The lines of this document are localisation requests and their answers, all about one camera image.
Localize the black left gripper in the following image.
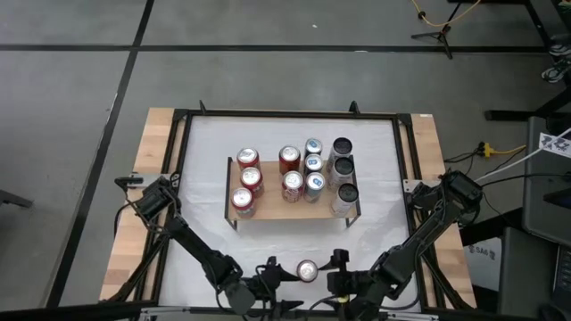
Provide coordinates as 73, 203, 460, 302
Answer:
249, 255, 302, 313

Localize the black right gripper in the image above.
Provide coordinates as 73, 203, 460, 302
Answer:
317, 248, 360, 313

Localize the red Coca-Cola can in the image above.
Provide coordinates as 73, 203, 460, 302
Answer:
296, 259, 320, 284
278, 144, 302, 175

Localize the red can with blue band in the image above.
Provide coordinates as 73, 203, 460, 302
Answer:
230, 186, 257, 219
239, 166, 265, 197

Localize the blue silver Red Bull can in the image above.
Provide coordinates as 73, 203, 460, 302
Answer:
304, 136, 324, 157
303, 153, 326, 176
303, 171, 327, 204

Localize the red soda can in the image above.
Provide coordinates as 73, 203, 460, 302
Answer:
236, 146, 261, 170
281, 170, 306, 204

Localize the black metal shelf leg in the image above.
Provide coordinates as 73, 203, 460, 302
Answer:
345, 153, 362, 228
224, 155, 240, 231

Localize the white printed box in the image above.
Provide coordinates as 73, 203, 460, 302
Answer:
463, 238, 503, 293

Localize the grey cabinet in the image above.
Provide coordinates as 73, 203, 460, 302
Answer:
497, 226, 571, 320
521, 116, 571, 246

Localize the black stand base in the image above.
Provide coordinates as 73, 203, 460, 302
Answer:
484, 86, 571, 121

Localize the white paper tag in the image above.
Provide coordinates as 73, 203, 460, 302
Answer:
538, 132, 571, 160

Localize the black tripod stand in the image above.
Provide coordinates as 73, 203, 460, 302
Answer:
410, 0, 465, 60

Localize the dark floor object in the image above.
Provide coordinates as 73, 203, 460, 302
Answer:
0, 189, 35, 210

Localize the black table-level camera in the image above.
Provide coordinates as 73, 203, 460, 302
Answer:
275, 299, 305, 313

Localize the aluminium rail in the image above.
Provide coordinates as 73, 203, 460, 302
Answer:
140, 306, 441, 321

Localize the black cable bundle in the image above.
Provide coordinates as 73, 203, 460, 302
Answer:
412, 222, 474, 311
111, 209, 179, 304

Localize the black metal table frame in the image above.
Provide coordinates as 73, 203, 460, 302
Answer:
151, 100, 429, 313

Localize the yellow power cable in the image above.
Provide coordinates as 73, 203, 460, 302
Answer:
492, 143, 528, 156

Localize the white cable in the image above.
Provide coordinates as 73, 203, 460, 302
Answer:
472, 128, 571, 186

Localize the yellow floor cable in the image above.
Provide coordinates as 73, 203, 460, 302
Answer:
410, 0, 483, 28

